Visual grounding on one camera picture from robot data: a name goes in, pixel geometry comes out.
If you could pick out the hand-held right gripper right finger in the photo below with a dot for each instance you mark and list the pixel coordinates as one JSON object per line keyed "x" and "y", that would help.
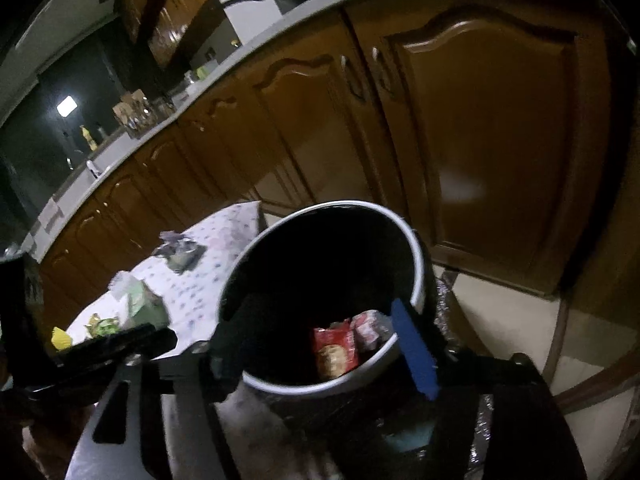
{"x": 415, "y": 350}

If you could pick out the brown wooden cabinet door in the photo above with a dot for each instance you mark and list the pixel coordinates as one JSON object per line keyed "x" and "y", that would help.
{"x": 500, "y": 125}
{"x": 315, "y": 120}
{"x": 170, "y": 185}
{"x": 225, "y": 150}

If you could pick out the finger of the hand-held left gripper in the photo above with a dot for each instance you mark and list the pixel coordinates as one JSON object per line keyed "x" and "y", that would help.
{"x": 120, "y": 342}

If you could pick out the rack of spice jars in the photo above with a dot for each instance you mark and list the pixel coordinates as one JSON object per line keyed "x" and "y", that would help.
{"x": 135, "y": 112}

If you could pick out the dotted white tablecloth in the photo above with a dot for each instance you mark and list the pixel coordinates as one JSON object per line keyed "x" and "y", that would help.
{"x": 210, "y": 255}

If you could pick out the round white-rimmed waste bin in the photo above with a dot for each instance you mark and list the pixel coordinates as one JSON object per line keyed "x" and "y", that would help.
{"x": 320, "y": 260}

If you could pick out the brown wooden kitchen cabinets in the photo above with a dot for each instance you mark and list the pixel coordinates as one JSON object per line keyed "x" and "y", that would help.
{"x": 305, "y": 16}

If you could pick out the green yellow crumpled wrapper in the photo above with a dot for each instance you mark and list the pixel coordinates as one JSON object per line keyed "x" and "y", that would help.
{"x": 102, "y": 326}

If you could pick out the green crumpled packet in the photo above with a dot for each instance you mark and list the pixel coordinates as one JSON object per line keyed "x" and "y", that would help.
{"x": 147, "y": 307}

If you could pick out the multicoloured paper wrapper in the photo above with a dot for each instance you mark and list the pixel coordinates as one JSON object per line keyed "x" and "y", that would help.
{"x": 179, "y": 251}

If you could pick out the silver foil snack wrapper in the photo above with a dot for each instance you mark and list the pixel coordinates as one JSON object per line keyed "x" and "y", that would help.
{"x": 371, "y": 331}

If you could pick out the yellow bottle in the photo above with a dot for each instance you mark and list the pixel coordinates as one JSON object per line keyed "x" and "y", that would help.
{"x": 89, "y": 137}

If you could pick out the brown wooden wall cabinet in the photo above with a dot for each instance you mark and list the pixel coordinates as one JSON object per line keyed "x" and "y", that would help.
{"x": 170, "y": 5}

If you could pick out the yellow crumpled paper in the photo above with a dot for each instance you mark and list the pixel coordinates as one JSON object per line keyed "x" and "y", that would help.
{"x": 61, "y": 338}

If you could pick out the red snack packet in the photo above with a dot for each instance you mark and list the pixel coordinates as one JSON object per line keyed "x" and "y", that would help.
{"x": 336, "y": 352}

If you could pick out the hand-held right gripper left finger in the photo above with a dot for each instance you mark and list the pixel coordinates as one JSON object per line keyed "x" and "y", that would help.
{"x": 235, "y": 345}

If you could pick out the green and white cup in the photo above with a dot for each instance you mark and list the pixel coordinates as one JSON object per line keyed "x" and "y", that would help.
{"x": 201, "y": 72}

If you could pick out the curved wooden furniture frame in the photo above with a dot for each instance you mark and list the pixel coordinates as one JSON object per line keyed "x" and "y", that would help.
{"x": 590, "y": 375}

